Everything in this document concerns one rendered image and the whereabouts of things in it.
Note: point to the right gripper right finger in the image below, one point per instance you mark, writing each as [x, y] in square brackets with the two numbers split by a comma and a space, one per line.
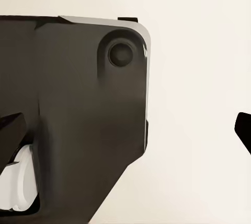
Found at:
[243, 129]

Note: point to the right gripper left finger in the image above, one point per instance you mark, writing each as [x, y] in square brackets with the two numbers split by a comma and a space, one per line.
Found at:
[12, 130]

